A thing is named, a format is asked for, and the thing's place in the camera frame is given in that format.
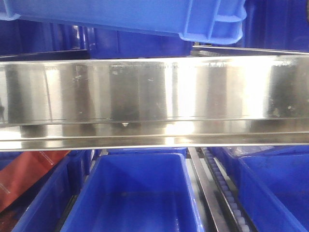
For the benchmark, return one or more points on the blue lower left bin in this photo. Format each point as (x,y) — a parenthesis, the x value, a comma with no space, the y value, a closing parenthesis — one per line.
(41,207)

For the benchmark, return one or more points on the steel divider rail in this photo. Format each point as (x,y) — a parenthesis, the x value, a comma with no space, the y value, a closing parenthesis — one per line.
(213,211)

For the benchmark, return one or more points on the large blue plastic bin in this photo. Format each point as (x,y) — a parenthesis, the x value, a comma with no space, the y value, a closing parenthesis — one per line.
(205,21)

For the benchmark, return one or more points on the stainless steel shelf front rail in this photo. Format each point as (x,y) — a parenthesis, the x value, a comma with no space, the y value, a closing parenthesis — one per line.
(197,101)

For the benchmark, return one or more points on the white roller track rail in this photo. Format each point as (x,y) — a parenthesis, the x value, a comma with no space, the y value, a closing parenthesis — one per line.
(236,216)

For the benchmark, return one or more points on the blue lower right bin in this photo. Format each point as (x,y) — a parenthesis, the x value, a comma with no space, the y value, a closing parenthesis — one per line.
(273,184)

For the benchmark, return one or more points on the red plastic package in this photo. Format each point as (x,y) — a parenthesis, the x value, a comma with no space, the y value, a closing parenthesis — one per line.
(24,171)

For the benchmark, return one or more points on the dark blue background bin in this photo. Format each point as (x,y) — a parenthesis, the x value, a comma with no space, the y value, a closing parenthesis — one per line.
(273,24)

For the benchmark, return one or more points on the blue lower middle bin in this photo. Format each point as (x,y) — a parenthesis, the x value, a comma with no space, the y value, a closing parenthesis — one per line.
(136,193)

